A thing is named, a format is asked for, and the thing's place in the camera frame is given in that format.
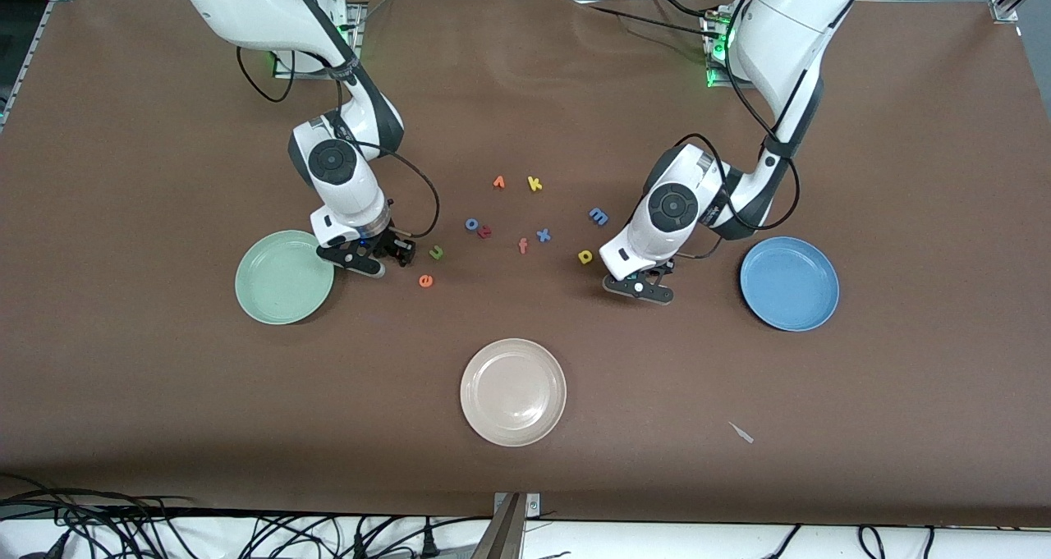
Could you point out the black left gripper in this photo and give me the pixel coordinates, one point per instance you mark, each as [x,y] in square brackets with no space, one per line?
[668,269]

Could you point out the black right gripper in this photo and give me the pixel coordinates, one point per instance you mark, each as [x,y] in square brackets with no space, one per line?
[389,243]

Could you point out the blue foam letter m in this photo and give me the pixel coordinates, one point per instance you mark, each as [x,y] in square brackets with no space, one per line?
[598,216]

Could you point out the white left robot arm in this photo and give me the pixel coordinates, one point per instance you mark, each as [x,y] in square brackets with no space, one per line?
[788,25]

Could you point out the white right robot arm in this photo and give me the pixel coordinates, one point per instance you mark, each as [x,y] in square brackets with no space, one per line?
[246,1]

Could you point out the green plate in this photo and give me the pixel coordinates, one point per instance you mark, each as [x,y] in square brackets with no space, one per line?
[279,284]

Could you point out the blue plate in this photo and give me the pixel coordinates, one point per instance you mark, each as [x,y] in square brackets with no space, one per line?
[789,284]

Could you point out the grey tape scrap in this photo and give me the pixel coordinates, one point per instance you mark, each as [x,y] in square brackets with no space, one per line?
[743,433]

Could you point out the beige plate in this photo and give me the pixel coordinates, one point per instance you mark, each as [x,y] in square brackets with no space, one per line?
[513,392]

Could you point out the brown table cover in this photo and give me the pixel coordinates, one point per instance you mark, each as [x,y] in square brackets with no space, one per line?
[525,116]

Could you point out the grey support beam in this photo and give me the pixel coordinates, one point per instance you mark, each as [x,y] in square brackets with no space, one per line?
[501,538]

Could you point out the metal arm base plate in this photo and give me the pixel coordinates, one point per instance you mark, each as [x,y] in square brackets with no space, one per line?
[714,79]
[356,19]

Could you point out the small metal table bracket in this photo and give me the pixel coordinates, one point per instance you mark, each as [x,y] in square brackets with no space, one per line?
[533,503]

